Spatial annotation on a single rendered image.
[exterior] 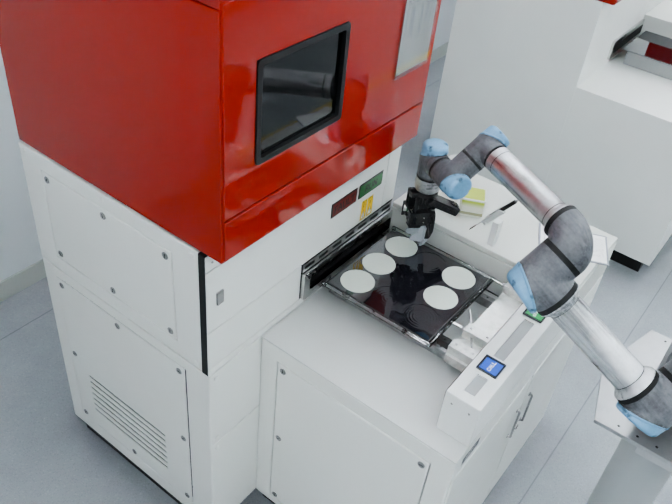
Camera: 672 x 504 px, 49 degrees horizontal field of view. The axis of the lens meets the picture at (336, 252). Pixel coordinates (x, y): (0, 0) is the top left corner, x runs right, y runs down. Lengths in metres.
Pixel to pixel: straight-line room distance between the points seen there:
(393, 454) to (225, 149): 0.93
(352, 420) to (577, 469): 1.25
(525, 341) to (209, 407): 0.86
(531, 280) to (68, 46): 1.17
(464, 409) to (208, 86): 0.95
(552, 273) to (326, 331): 0.66
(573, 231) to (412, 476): 0.74
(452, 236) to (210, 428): 0.91
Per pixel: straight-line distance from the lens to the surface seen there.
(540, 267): 1.79
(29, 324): 3.36
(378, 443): 1.99
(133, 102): 1.63
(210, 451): 2.21
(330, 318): 2.11
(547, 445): 3.05
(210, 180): 1.53
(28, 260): 3.47
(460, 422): 1.84
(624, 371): 1.89
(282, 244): 1.90
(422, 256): 2.25
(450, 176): 2.00
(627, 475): 2.37
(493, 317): 2.14
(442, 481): 1.93
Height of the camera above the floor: 2.29
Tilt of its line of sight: 39 degrees down
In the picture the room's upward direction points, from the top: 7 degrees clockwise
